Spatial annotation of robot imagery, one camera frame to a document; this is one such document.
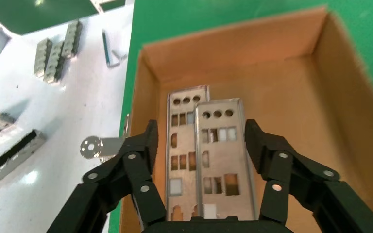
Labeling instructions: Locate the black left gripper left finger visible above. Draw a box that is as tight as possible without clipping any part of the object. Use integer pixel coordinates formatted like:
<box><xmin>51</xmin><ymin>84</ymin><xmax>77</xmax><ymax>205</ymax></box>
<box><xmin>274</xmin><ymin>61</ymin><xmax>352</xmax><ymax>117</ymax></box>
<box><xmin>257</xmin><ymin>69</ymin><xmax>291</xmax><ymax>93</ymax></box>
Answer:
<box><xmin>46</xmin><ymin>119</ymin><xmax>167</xmax><ymax>233</ymax></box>

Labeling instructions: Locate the small grey connector strip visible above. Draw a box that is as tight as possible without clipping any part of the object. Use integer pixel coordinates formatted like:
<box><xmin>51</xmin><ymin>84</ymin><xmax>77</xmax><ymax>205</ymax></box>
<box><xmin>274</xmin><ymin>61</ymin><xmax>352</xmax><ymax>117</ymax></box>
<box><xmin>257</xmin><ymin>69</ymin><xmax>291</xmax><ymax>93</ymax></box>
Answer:
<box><xmin>34</xmin><ymin>37</ymin><xmax>53</xmax><ymax>78</ymax></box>
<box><xmin>61</xmin><ymin>19</ymin><xmax>83</xmax><ymax>60</ymax></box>
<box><xmin>43</xmin><ymin>41</ymin><xmax>66</xmax><ymax>85</ymax></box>

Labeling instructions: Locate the brown cardboard box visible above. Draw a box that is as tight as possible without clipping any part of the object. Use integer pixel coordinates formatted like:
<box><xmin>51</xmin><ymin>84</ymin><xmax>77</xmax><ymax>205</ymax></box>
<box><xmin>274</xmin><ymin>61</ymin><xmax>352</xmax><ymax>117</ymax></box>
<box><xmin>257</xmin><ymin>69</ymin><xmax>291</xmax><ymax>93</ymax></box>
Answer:
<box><xmin>119</xmin><ymin>4</ymin><xmax>373</xmax><ymax>233</ymax></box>

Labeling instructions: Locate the silver I/O shield plate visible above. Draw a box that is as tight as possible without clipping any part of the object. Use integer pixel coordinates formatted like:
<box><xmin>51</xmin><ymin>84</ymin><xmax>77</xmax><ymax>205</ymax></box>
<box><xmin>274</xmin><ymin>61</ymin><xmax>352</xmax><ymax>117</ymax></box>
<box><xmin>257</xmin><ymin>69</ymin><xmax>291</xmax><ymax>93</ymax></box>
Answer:
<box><xmin>194</xmin><ymin>98</ymin><xmax>259</xmax><ymax>222</ymax></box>
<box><xmin>165</xmin><ymin>85</ymin><xmax>210</xmax><ymax>222</ymax></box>

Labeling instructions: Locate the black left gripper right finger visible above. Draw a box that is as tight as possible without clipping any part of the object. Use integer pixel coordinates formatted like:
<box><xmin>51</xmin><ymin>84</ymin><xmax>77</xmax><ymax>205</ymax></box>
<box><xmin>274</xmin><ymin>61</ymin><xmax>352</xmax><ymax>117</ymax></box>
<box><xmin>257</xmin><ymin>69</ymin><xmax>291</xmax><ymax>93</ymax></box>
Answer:
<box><xmin>244</xmin><ymin>119</ymin><xmax>373</xmax><ymax>233</ymax></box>

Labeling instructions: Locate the long silver metal bar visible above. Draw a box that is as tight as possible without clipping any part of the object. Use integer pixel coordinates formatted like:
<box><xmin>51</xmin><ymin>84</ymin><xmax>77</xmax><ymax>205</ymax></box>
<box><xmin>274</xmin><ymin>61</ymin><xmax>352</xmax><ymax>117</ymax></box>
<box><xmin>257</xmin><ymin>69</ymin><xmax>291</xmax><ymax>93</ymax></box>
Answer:
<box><xmin>0</xmin><ymin>129</ymin><xmax>47</xmax><ymax>187</ymax></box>

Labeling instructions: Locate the white L-shaped bracket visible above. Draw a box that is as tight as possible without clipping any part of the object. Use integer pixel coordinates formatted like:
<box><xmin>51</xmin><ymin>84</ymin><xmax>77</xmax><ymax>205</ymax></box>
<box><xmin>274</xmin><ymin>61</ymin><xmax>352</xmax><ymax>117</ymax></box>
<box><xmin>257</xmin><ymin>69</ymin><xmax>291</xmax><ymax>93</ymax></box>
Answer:
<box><xmin>101</xmin><ymin>29</ymin><xmax>128</xmax><ymax>68</ymax></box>

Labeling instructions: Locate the white flat shelf board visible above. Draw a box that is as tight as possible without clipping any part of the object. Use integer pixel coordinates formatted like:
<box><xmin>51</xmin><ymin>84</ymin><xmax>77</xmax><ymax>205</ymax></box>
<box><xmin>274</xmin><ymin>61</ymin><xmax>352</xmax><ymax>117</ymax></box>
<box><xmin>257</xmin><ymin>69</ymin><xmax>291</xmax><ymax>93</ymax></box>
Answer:
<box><xmin>0</xmin><ymin>0</ymin><xmax>136</xmax><ymax>233</ymax></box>

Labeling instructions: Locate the green table cloth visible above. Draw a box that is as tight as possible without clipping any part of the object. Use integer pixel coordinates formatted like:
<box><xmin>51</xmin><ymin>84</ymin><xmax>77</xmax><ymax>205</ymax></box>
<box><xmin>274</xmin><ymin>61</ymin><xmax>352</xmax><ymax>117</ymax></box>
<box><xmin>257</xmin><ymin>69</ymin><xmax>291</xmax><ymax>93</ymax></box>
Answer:
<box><xmin>107</xmin><ymin>0</ymin><xmax>373</xmax><ymax>233</ymax></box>

